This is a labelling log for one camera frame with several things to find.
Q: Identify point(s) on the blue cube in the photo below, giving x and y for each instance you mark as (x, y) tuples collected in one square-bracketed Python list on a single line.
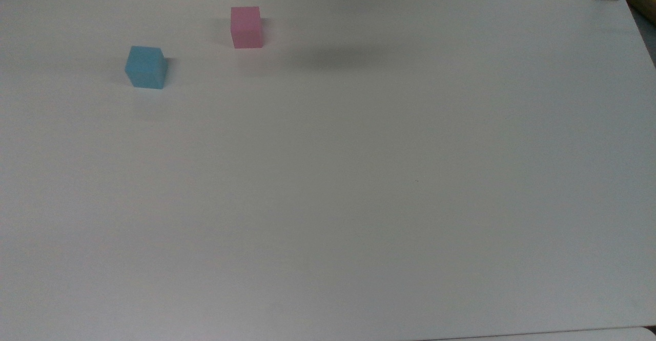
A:
[(146, 69)]

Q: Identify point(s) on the pink cube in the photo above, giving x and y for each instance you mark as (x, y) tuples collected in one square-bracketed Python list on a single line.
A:
[(246, 29)]

